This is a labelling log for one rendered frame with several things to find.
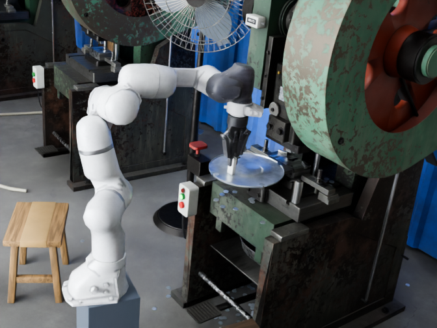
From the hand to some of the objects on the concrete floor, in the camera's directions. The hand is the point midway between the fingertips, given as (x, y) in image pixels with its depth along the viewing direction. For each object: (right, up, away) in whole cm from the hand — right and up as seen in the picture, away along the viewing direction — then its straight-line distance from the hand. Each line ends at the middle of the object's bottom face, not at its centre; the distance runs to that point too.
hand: (231, 165), depth 218 cm
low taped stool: (-89, -55, +58) cm, 120 cm away
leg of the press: (+13, -56, +79) cm, 97 cm away
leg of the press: (+44, -76, +41) cm, 97 cm away
